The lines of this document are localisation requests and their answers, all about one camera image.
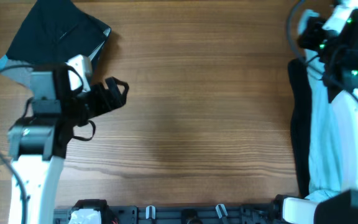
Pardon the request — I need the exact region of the folded grey garment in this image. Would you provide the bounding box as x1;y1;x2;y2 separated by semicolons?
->
2;59;33;89

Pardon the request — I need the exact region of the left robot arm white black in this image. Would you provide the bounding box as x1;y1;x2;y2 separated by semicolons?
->
8;64;129;223

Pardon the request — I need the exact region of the folded black garment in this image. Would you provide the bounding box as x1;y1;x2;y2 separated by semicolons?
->
6;0;111;65

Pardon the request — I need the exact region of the light blue t-shirt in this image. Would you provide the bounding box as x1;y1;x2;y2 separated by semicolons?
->
296;9;358;203

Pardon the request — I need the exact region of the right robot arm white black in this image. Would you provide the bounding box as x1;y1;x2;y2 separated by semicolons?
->
272;1;358;223

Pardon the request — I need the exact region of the black garment pile right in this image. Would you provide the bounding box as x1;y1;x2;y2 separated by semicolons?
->
288;59;311;197

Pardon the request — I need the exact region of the folded light blue garment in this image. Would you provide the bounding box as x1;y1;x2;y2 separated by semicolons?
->
0;55;9;70

